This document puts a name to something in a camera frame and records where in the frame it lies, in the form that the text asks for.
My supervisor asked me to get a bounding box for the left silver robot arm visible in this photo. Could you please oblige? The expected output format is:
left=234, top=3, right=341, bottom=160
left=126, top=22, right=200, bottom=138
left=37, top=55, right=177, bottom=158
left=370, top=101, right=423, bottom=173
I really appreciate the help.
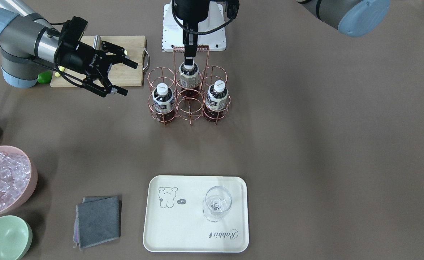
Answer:
left=170, top=0, right=390, bottom=70

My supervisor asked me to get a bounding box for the tea bottle front middle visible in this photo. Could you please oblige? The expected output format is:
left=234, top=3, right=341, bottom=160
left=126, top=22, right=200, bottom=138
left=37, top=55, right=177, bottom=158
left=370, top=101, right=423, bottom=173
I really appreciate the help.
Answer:
left=152, top=83, right=176, bottom=124

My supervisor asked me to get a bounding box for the tea bottle under handle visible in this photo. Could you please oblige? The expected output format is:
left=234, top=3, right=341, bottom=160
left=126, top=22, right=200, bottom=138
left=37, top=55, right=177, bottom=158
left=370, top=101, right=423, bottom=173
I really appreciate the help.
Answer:
left=179, top=62, right=199, bottom=98

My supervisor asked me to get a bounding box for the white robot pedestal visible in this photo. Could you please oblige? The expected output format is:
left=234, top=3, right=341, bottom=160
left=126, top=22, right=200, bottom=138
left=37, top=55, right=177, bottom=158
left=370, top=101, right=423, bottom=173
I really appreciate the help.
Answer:
left=161, top=2, right=228, bottom=52

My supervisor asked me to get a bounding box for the grey folded cloth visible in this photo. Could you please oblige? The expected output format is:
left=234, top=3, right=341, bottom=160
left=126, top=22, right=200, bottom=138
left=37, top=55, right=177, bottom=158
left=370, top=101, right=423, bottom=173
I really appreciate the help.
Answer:
left=73, top=196, right=121, bottom=250

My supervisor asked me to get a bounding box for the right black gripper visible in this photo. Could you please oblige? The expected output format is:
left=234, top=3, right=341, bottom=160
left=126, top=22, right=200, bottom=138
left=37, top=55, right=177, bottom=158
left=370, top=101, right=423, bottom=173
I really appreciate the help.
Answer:
left=55, top=16, right=138, bottom=97

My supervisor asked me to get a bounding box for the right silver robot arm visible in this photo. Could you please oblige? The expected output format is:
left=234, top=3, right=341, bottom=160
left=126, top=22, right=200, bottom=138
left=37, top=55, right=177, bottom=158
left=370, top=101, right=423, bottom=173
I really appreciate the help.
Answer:
left=0, top=0, right=138, bottom=97

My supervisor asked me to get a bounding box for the green empty bowl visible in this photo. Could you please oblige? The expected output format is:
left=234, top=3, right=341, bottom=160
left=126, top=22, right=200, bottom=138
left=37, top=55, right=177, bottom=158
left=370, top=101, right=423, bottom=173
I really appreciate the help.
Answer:
left=0, top=215, right=33, bottom=260

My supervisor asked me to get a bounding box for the cream rabbit tray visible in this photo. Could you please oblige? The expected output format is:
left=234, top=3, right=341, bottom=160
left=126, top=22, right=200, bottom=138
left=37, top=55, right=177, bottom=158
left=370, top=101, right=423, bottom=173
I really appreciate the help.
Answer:
left=143, top=175, right=249, bottom=253

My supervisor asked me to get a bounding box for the clear wine glass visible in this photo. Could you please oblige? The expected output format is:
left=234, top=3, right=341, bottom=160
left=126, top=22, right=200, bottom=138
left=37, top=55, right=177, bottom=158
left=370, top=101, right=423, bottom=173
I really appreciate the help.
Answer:
left=203, top=186, right=232, bottom=222

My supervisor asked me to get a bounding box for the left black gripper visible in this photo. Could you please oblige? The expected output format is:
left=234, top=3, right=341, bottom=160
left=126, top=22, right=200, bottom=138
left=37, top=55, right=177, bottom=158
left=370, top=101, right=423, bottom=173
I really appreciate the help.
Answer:
left=171, top=0, right=240, bottom=69

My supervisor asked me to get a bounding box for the steel muddler black tip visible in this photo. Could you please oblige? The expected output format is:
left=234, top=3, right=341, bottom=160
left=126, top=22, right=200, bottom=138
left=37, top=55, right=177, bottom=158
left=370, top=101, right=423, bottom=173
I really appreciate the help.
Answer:
left=92, top=35, right=103, bottom=50

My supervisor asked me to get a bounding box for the green lime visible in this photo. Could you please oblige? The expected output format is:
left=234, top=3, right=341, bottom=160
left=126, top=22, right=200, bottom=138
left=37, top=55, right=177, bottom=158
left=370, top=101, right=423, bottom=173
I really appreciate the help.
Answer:
left=37, top=70, right=52, bottom=84

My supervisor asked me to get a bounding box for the copper wire bottle basket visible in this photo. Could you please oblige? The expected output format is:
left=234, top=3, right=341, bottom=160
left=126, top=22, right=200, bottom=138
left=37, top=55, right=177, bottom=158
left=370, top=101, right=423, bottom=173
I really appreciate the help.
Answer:
left=147, top=44, right=231, bottom=126

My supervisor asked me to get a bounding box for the tea bottle near tray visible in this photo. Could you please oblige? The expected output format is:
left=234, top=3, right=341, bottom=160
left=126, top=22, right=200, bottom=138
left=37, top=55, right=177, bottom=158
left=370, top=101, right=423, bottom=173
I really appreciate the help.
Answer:
left=203, top=80, right=229, bottom=123

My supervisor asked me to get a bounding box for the pink bowl of ice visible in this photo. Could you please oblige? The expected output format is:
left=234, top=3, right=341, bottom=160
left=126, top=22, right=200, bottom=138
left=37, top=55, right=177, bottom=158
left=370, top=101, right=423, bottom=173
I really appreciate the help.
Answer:
left=0, top=146, right=38, bottom=214

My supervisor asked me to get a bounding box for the wooden cutting board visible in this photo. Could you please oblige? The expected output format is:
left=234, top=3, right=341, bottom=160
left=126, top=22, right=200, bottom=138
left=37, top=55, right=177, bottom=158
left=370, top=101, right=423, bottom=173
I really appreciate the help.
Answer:
left=50, top=35, right=146, bottom=88

